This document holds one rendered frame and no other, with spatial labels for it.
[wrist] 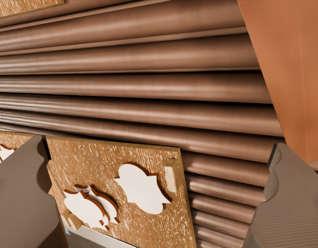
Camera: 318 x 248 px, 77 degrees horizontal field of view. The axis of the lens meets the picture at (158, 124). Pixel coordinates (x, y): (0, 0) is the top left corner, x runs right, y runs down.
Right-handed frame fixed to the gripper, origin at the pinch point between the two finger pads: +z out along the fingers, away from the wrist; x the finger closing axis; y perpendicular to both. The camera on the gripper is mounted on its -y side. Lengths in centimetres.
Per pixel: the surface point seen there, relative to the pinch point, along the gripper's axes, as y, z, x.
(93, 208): 36.2, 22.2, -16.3
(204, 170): 17.8, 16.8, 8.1
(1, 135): 26, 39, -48
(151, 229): 40.7, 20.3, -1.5
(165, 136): 12.9, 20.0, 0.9
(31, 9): -6.9, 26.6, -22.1
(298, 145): 2.1, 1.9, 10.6
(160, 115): 8.6, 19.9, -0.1
